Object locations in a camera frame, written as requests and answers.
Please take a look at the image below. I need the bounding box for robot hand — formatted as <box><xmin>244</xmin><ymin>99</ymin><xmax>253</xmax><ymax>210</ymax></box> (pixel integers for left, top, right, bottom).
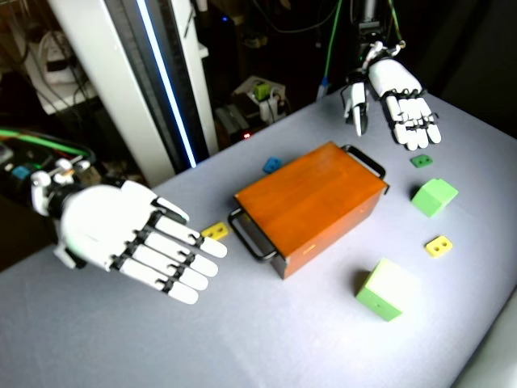
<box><xmin>53</xmin><ymin>179</ymin><xmax>229</xmax><ymax>306</ymax></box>
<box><xmin>342</xmin><ymin>57</ymin><xmax>443</xmax><ymax>152</ymax></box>

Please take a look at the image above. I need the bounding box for wooden box with black handles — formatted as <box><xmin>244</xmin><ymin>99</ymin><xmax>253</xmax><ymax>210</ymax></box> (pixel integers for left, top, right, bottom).
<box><xmin>227</xmin><ymin>141</ymin><xmax>391</xmax><ymax>280</ymax></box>

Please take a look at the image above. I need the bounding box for yellow two-hole tile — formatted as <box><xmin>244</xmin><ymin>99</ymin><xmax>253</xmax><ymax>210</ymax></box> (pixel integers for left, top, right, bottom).
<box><xmin>424</xmin><ymin>234</ymin><xmax>453</xmax><ymax>259</ymax></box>
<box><xmin>200</xmin><ymin>221</ymin><xmax>230</xmax><ymax>242</ymax></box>

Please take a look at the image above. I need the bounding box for blue two-hole tile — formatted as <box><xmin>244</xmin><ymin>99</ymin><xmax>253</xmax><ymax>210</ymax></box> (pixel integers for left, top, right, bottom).
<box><xmin>262</xmin><ymin>156</ymin><xmax>284</xmax><ymax>175</ymax></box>

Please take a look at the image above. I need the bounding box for white power strip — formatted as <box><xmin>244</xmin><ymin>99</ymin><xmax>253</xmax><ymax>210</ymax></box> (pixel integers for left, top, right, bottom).
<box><xmin>232</xmin><ymin>75</ymin><xmax>288</xmax><ymax>124</ymax></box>

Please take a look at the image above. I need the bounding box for green foam cube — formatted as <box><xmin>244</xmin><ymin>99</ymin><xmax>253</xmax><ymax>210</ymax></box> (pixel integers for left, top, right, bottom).
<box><xmin>410</xmin><ymin>177</ymin><xmax>460</xmax><ymax>218</ymax></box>
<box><xmin>355</xmin><ymin>257</ymin><xmax>419</xmax><ymax>323</ymax></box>

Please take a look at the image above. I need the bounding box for grey device with red light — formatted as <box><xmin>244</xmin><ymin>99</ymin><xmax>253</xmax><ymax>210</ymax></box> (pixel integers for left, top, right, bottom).
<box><xmin>213</xmin><ymin>103</ymin><xmax>254</xmax><ymax>143</ymax></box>

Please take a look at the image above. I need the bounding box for white column with blue light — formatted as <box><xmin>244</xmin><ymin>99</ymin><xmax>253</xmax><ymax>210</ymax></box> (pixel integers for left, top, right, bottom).
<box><xmin>48</xmin><ymin>0</ymin><xmax>219</xmax><ymax>187</ymax></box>

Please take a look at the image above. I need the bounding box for grey table cloth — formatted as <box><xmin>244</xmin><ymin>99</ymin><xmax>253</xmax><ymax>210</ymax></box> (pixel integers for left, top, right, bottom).
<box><xmin>0</xmin><ymin>86</ymin><xmax>517</xmax><ymax>388</ymax></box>

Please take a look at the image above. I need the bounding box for hanging green cable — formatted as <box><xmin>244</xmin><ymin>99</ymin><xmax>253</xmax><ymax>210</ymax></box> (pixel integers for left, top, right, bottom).
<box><xmin>322</xmin><ymin>0</ymin><xmax>344</xmax><ymax>84</ymax></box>

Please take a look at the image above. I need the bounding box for green cable on arm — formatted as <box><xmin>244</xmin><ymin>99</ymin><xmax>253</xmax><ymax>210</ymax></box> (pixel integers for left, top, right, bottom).
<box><xmin>0</xmin><ymin>128</ymin><xmax>96</xmax><ymax>158</ymax></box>

